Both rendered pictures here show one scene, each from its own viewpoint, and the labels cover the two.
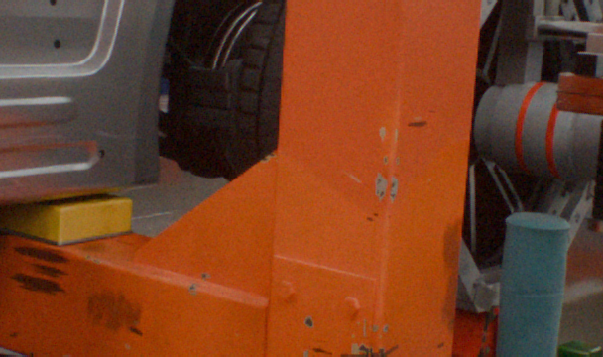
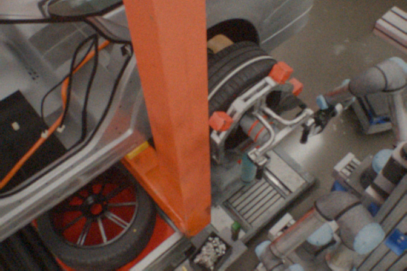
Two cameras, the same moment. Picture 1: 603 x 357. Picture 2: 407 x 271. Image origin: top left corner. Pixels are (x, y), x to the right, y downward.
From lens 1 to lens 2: 2.11 m
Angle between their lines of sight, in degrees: 50
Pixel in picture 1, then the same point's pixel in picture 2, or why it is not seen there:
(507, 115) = (246, 129)
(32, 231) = not seen: hidden behind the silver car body
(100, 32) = (131, 123)
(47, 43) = (117, 134)
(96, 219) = (138, 150)
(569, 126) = (259, 141)
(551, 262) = (251, 170)
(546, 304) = (249, 175)
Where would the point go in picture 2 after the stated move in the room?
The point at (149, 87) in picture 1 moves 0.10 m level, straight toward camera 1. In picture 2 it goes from (147, 125) to (144, 141)
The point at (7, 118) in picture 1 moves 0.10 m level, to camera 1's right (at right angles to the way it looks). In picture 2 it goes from (109, 156) to (128, 159)
